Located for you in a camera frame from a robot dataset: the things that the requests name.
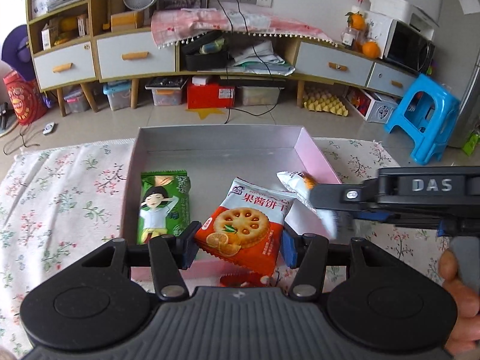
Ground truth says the white snack packet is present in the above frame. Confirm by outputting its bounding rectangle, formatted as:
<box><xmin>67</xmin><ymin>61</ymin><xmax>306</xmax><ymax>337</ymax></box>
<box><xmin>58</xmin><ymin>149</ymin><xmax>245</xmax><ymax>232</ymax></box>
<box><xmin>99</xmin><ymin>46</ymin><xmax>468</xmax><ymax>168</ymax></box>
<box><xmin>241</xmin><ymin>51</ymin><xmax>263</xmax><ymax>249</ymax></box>
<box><xmin>277</xmin><ymin>172</ymin><xmax>338</xmax><ymax>238</ymax></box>

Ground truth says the green cartoon girl snack packet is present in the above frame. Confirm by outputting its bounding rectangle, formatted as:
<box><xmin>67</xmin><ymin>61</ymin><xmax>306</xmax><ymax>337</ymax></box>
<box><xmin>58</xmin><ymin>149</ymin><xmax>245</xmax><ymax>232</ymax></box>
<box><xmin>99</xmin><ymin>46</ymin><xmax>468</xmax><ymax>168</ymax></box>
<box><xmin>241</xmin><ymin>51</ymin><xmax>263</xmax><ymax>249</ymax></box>
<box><xmin>137</xmin><ymin>170</ymin><xmax>191</xmax><ymax>244</ymax></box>

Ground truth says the orange fruit biscuit packet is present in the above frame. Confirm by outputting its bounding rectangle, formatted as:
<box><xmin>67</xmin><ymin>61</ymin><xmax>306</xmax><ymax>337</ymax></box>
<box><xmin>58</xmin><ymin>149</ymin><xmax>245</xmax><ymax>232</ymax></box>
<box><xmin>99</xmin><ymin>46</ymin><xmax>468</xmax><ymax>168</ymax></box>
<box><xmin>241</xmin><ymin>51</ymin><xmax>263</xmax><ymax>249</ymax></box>
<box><xmin>194</xmin><ymin>178</ymin><xmax>296</xmax><ymax>276</ymax></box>

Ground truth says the person's right hand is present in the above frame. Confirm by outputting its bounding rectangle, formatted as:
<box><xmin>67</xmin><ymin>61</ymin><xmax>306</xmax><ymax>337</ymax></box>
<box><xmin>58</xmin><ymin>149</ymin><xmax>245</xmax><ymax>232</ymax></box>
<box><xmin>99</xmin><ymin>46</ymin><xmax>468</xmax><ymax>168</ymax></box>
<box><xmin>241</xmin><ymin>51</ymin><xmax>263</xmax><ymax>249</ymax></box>
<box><xmin>439</xmin><ymin>250</ymin><xmax>479</xmax><ymax>356</ymax></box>

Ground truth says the blue plastic stool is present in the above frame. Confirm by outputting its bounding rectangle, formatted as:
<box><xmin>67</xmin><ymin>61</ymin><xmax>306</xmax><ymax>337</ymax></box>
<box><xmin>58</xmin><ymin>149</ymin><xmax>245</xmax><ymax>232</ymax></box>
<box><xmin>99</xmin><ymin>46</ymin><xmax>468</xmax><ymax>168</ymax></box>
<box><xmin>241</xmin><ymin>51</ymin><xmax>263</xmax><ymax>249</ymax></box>
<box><xmin>385</xmin><ymin>74</ymin><xmax>461</xmax><ymax>166</ymax></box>

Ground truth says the white patterned box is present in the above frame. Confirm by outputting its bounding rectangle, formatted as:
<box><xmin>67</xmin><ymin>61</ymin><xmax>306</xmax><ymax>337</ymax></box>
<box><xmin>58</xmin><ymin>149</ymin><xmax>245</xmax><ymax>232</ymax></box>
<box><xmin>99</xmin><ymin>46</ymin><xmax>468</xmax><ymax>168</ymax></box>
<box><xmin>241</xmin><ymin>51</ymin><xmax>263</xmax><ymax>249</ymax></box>
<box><xmin>346</xmin><ymin>87</ymin><xmax>398</xmax><ymax>125</ymax></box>

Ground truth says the yellow egg tray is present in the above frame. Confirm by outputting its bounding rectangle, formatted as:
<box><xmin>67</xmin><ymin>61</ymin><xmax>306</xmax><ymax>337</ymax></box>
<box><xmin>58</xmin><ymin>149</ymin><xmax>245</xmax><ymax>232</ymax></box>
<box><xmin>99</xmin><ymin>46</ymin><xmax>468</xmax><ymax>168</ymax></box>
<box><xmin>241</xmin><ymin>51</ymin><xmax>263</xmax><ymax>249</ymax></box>
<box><xmin>302</xmin><ymin>88</ymin><xmax>349</xmax><ymax>117</ymax></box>

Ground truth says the pink cardboard box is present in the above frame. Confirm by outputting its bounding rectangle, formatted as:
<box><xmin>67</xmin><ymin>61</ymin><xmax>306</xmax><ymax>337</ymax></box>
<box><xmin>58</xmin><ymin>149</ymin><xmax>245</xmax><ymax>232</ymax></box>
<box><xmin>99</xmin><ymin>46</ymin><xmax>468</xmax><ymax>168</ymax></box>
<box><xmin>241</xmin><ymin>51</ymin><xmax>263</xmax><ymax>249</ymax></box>
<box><xmin>120</xmin><ymin>124</ymin><xmax>343</xmax><ymax>282</ymax></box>

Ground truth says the floral tablecloth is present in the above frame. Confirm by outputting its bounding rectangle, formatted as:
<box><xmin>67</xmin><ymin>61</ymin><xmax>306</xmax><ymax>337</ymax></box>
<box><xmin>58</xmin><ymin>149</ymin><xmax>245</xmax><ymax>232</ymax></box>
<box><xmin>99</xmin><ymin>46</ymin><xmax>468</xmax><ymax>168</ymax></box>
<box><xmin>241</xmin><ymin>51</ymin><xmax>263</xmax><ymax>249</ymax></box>
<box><xmin>1</xmin><ymin>137</ymin><xmax>450</xmax><ymax>359</ymax></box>

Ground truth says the lower orange fruit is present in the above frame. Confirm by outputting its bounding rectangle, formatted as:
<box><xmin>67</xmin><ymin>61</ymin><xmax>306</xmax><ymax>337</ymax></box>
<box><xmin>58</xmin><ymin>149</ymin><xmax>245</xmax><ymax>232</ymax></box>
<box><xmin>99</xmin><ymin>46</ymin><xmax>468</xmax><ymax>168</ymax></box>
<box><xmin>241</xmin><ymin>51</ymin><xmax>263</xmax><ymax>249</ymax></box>
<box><xmin>361</xmin><ymin>41</ymin><xmax>382</xmax><ymax>59</ymax></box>

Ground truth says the orange fruit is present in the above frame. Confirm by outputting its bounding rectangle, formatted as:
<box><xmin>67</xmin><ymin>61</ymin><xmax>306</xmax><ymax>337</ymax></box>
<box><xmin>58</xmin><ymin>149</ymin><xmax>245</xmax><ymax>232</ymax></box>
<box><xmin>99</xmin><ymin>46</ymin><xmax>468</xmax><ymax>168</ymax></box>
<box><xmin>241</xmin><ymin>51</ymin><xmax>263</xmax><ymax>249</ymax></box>
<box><xmin>361</xmin><ymin>41</ymin><xmax>382</xmax><ymax>59</ymax></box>
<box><xmin>346</xmin><ymin>11</ymin><xmax>366</xmax><ymax>32</ymax></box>

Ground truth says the black microwave oven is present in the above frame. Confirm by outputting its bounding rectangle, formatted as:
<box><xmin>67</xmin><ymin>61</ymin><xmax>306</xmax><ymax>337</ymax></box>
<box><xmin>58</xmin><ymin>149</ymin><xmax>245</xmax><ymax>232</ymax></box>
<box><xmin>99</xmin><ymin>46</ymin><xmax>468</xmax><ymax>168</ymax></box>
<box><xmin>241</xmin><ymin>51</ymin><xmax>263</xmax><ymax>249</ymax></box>
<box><xmin>364</xmin><ymin>11</ymin><xmax>435</xmax><ymax>74</ymax></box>

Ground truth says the red box under cabinet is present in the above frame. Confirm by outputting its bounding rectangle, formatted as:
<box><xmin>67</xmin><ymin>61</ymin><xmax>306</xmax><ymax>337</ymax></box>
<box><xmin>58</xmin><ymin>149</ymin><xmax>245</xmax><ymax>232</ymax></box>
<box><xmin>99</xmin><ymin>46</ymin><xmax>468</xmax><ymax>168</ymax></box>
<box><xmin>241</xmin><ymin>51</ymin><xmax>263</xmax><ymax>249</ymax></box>
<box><xmin>186</xmin><ymin>82</ymin><xmax>235</xmax><ymax>110</ymax></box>

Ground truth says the clear storage bin blue lid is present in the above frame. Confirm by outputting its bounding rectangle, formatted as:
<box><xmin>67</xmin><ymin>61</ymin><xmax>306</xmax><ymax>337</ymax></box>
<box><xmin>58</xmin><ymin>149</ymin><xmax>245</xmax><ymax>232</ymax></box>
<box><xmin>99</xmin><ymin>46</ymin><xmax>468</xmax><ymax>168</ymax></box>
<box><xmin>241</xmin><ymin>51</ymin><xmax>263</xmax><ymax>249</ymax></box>
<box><xmin>103</xmin><ymin>80</ymin><xmax>131</xmax><ymax>111</ymax></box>

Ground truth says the upper orange fruit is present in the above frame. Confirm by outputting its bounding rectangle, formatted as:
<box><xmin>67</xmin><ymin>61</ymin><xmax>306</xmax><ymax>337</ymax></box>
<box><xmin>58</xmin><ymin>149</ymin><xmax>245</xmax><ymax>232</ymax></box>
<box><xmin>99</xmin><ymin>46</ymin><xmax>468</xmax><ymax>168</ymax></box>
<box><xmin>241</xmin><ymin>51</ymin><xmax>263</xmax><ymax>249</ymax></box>
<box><xmin>346</xmin><ymin>11</ymin><xmax>366</xmax><ymax>32</ymax></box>

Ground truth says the red festive gift bag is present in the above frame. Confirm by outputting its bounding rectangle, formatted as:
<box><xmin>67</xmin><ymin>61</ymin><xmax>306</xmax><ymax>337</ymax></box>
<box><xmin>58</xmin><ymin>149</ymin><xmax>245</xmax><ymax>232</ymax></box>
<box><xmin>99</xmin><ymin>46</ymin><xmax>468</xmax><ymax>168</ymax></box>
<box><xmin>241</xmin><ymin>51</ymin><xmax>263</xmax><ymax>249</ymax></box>
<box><xmin>3</xmin><ymin>70</ymin><xmax>47</xmax><ymax>126</ymax></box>

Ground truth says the pink cloth cover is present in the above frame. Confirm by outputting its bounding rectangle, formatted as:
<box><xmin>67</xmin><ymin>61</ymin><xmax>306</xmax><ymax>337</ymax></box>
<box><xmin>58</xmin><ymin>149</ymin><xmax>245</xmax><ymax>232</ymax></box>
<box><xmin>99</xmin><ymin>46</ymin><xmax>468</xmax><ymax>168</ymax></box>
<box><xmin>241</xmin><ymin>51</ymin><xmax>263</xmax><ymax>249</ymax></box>
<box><xmin>151</xmin><ymin>8</ymin><xmax>336</xmax><ymax>48</ymax></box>

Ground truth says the wooden TV cabinet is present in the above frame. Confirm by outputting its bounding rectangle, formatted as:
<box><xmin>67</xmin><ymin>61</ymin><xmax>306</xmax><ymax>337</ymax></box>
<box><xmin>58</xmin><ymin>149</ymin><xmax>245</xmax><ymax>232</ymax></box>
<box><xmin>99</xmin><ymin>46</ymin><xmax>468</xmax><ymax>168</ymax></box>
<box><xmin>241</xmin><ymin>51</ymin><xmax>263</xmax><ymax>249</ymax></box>
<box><xmin>26</xmin><ymin>0</ymin><xmax>416</xmax><ymax>98</ymax></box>

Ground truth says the purple hat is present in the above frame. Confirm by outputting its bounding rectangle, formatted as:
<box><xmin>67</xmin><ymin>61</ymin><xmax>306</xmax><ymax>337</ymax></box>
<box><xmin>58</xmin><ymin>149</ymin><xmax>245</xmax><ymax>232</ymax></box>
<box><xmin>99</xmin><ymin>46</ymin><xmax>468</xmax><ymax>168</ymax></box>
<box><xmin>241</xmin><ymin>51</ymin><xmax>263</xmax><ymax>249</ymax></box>
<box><xmin>1</xmin><ymin>24</ymin><xmax>36</xmax><ymax>81</ymax></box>

